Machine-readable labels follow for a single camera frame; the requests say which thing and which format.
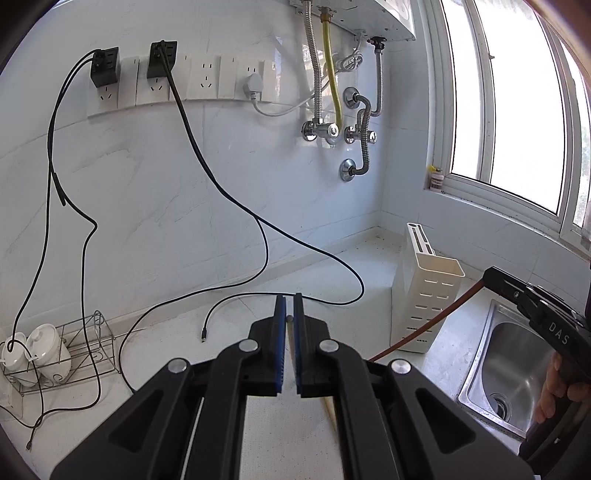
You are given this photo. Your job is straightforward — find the light wooden chopstick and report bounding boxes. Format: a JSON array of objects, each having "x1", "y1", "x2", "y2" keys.
[{"x1": 285, "y1": 314, "x2": 340, "y2": 432}]

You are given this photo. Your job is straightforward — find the reddish brown chopstick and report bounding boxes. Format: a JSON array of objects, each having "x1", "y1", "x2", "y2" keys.
[{"x1": 368, "y1": 282, "x2": 486, "y2": 363}]

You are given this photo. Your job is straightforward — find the white framed window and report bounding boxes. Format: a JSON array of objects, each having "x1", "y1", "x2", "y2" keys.
[{"x1": 422, "y1": 0, "x2": 591, "y2": 259}]

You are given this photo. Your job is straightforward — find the straight braided steel hose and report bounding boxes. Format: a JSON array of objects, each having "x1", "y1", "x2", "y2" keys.
[{"x1": 302, "y1": 0, "x2": 326, "y2": 125}]

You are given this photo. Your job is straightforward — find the white wall socket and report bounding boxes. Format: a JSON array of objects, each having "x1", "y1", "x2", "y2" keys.
[
  {"x1": 236, "y1": 59, "x2": 278, "y2": 103},
  {"x1": 186, "y1": 54, "x2": 221, "y2": 100},
  {"x1": 87, "y1": 55, "x2": 122, "y2": 118},
  {"x1": 135, "y1": 55, "x2": 171, "y2": 106}
]

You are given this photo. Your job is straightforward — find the curved braided steel hose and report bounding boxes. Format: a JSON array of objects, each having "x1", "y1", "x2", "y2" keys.
[{"x1": 348, "y1": 95, "x2": 374, "y2": 176}]

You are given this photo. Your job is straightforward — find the white water heater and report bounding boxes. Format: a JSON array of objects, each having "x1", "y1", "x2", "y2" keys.
[{"x1": 290, "y1": 0, "x2": 419, "y2": 42}]

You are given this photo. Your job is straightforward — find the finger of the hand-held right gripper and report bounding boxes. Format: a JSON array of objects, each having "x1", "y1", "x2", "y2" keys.
[{"x1": 482, "y1": 266, "x2": 539, "y2": 319}]

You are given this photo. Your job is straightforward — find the person's right hand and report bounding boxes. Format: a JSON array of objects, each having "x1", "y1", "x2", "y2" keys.
[{"x1": 534, "y1": 354, "x2": 591, "y2": 425}]

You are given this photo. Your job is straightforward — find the thin black cable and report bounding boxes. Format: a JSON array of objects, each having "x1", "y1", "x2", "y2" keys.
[
  {"x1": 0, "y1": 50, "x2": 100, "y2": 452},
  {"x1": 0, "y1": 48, "x2": 102, "y2": 416}
]

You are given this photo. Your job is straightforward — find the black braided split cable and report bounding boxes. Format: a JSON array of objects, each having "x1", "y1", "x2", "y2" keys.
[{"x1": 117, "y1": 44, "x2": 365, "y2": 393}]

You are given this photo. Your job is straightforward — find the chrome angle valve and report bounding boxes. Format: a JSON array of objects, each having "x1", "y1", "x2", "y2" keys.
[
  {"x1": 344, "y1": 124, "x2": 377, "y2": 145},
  {"x1": 301, "y1": 119, "x2": 340, "y2": 143}
]

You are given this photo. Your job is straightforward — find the white lidded ceramic cup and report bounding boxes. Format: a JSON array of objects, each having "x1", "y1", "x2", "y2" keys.
[
  {"x1": 0, "y1": 332, "x2": 33, "y2": 386},
  {"x1": 26, "y1": 323, "x2": 72, "y2": 377}
]

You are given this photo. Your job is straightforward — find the metal wire rack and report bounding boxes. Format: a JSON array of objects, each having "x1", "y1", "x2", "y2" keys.
[{"x1": 0, "y1": 310, "x2": 116, "y2": 395}]

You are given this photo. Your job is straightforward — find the white plug with cord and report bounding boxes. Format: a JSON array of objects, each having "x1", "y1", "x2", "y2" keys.
[{"x1": 242, "y1": 44, "x2": 365, "y2": 117}]

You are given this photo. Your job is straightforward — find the steel hose with red valve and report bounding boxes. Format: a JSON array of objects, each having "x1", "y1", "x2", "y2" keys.
[{"x1": 368, "y1": 37, "x2": 387, "y2": 116}]

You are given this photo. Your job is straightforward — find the stainless steel sink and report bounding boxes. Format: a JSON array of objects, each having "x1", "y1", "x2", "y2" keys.
[{"x1": 457, "y1": 299, "x2": 571, "y2": 439}]

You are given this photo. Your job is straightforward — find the yellow gas hose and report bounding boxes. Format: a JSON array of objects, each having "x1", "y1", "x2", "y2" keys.
[{"x1": 321, "y1": 9, "x2": 345, "y2": 132}]

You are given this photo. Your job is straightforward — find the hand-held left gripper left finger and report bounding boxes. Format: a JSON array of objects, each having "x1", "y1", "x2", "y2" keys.
[{"x1": 50, "y1": 294, "x2": 287, "y2": 480}]

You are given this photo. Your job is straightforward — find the black power adapter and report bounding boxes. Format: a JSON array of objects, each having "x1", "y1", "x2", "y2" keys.
[
  {"x1": 90, "y1": 47, "x2": 122, "y2": 88},
  {"x1": 147, "y1": 41, "x2": 178, "y2": 79}
]

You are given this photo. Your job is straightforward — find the white plastic utensil holder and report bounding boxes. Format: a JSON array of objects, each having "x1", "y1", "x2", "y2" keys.
[{"x1": 390, "y1": 222, "x2": 466, "y2": 354}]

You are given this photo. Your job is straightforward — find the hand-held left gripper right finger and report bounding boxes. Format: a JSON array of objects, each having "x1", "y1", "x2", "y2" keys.
[{"x1": 294, "y1": 293, "x2": 536, "y2": 480}]

